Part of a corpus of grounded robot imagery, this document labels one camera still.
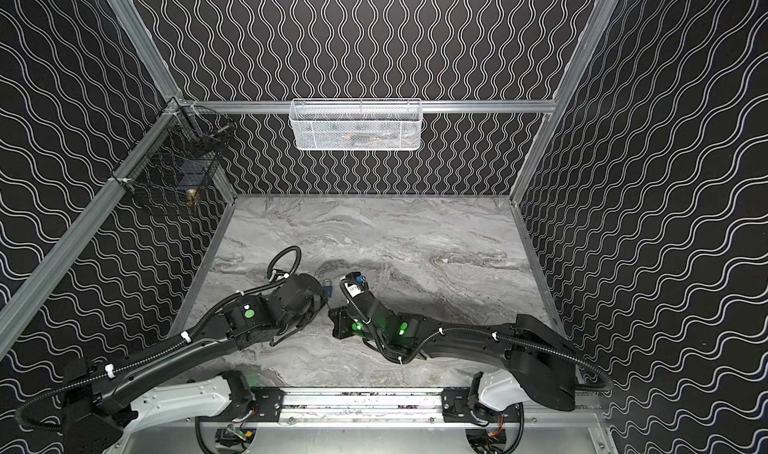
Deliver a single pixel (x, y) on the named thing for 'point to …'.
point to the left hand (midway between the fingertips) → (338, 295)
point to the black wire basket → (176, 157)
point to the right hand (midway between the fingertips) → (328, 315)
